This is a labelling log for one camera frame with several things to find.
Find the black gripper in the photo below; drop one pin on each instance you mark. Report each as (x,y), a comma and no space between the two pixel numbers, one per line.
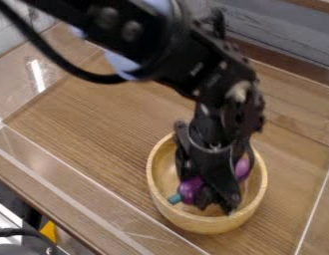
(225,121)

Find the purple toy eggplant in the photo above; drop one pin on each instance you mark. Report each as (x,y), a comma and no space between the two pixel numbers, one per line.
(189,192)

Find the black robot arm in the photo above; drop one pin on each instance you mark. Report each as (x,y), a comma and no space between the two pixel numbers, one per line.
(158,43)

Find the brown wooden bowl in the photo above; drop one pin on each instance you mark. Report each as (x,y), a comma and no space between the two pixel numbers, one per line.
(185,216)

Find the yellow black equipment base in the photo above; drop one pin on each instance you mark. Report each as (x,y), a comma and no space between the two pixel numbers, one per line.
(23,236)

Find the clear acrylic tray wall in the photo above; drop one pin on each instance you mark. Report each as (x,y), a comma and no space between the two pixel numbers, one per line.
(75,141)

